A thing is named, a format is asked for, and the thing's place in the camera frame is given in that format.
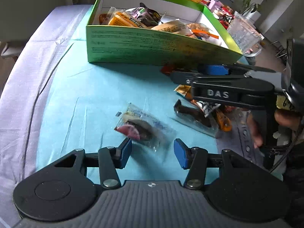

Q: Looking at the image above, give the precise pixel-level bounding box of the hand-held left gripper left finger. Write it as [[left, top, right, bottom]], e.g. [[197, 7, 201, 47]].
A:
[[51, 138, 133, 189]]

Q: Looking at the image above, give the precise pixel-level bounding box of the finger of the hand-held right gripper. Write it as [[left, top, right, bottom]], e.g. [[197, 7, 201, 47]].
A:
[[197, 62, 276, 76], [170, 71, 281, 111]]

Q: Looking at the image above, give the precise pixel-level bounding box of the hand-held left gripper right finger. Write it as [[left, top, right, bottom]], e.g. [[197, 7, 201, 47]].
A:
[[174, 138, 256, 189]]

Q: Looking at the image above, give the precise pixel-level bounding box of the clear packet with pink label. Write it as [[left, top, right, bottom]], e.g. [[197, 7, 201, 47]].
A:
[[114, 102, 177, 150]]

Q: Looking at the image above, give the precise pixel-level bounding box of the red orange snack packet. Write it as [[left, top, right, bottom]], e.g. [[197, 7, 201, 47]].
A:
[[160, 64, 190, 76]]

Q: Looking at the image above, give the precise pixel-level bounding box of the pile of assorted snack packets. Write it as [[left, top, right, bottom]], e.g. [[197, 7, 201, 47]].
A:
[[98, 2, 220, 41]]

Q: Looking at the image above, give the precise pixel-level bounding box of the green cardboard box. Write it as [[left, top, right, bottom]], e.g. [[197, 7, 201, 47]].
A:
[[85, 0, 243, 66]]

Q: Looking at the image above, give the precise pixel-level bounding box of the person's right hand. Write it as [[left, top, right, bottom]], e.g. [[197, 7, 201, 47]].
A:
[[247, 109, 304, 149]]

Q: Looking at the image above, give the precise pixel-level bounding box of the black white snack packet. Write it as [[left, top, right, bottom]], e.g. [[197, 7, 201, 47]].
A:
[[195, 100, 222, 117]]

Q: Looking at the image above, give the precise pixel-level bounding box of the yellow packet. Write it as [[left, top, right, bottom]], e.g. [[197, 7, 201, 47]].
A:
[[276, 95, 293, 111]]

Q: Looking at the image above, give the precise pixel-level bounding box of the gold snack packet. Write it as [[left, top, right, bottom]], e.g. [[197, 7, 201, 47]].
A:
[[174, 85, 193, 98]]

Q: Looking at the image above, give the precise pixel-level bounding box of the clear packet with brown snack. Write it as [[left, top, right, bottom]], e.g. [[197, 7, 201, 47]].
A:
[[173, 99, 219, 137]]

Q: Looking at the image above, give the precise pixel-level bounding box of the clear glass pitcher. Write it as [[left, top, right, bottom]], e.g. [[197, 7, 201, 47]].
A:
[[227, 17, 264, 57]]

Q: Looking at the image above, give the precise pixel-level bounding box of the clutter of small table goods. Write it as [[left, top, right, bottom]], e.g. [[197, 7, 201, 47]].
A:
[[107, 0, 240, 28]]

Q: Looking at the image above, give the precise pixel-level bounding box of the teal cloth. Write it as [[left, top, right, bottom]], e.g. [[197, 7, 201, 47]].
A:
[[36, 5, 250, 186]]

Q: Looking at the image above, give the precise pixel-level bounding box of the purple cloth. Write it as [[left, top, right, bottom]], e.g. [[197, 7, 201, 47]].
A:
[[0, 5, 95, 221]]

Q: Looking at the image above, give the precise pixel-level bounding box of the grey chair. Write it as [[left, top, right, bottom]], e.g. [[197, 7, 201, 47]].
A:
[[0, 40, 27, 60]]

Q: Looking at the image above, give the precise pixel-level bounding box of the black cable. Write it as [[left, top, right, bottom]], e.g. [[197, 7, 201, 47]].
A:
[[260, 123, 304, 173]]

